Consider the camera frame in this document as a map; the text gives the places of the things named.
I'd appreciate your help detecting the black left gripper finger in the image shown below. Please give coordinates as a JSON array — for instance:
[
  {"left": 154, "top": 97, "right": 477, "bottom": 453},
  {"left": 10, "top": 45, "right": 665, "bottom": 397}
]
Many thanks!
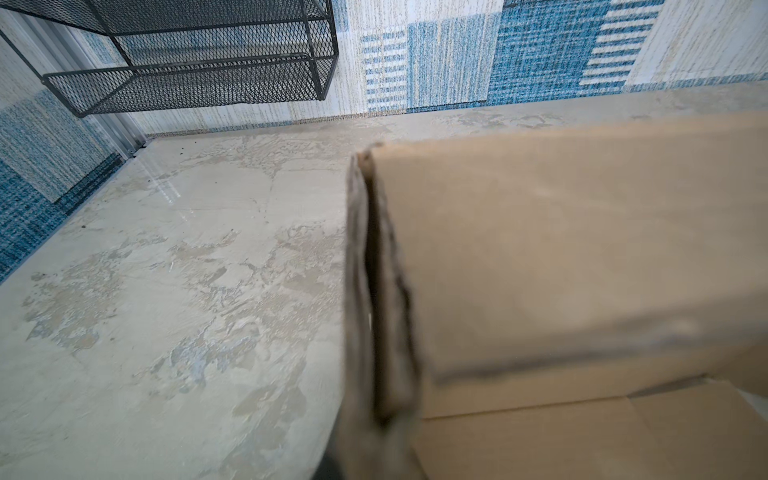
[{"left": 311, "top": 453, "right": 344, "bottom": 480}]

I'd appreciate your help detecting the brown cardboard box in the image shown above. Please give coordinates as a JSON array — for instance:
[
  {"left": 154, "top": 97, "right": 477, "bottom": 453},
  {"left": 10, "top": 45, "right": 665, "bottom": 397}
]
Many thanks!
[{"left": 325, "top": 112, "right": 767, "bottom": 479}]

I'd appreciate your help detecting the black wire mesh shelf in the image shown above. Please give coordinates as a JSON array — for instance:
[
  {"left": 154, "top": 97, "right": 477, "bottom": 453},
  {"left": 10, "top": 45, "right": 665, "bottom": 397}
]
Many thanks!
[{"left": 1, "top": 1, "right": 339, "bottom": 118}]

